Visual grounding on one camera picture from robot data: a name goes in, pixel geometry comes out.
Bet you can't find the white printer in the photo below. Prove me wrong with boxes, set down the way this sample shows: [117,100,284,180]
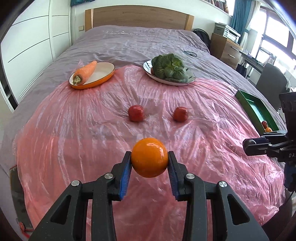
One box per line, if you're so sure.
[214,22,241,42]

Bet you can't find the green bok choy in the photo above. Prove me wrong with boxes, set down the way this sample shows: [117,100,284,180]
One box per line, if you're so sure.
[151,53,192,83]

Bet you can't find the carrot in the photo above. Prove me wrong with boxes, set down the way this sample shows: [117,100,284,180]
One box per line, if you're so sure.
[72,61,97,85]

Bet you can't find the pink plastic sheet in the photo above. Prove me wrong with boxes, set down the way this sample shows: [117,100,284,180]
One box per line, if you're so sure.
[14,61,286,241]

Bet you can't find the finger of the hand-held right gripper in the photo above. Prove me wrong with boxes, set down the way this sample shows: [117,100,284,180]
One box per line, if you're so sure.
[243,130,289,161]

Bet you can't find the black backpack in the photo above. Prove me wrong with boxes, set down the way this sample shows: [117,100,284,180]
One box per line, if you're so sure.
[193,28,211,52]

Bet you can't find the orange oval dish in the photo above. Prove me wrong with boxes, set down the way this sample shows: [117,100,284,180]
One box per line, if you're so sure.
[69,62,115,90]

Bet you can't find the wooden dresser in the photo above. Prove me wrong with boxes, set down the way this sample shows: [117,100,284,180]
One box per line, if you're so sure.
[210,33,244,69]

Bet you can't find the left red tomato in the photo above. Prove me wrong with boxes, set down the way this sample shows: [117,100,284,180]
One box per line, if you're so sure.
[128,105,144,122]

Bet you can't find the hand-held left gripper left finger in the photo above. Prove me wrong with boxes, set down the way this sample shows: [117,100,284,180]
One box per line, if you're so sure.
[35,151,133,241]

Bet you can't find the white wardrobe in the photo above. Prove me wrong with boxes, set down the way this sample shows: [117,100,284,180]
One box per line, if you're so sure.
[0,0,77,109]

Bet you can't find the row of books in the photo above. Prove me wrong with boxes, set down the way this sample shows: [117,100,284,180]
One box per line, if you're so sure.
[203,0,232,13]

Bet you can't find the wooden headboard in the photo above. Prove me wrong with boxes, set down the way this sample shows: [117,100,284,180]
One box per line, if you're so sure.
[85,6,195,32]

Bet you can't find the desk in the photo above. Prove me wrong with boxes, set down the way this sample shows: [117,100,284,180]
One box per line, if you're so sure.
[239,50,278,70]

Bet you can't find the navy tote bag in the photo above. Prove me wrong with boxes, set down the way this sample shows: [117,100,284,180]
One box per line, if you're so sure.
[236,62,247,78]

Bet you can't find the window with dark frame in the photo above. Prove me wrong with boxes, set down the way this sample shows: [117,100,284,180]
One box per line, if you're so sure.
[251,0,296,77]

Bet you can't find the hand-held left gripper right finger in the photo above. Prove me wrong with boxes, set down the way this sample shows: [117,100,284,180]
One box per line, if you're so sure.
[168,151,270,241]

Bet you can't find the green rectangular tray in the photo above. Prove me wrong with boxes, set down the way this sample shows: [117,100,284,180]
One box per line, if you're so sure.
[235,90,280,134]

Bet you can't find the white oval plate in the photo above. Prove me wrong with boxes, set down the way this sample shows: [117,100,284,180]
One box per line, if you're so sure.
[143,60,196,87]

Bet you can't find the grey chair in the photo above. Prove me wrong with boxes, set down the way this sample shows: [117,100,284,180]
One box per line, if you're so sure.
[255,63,289,112]

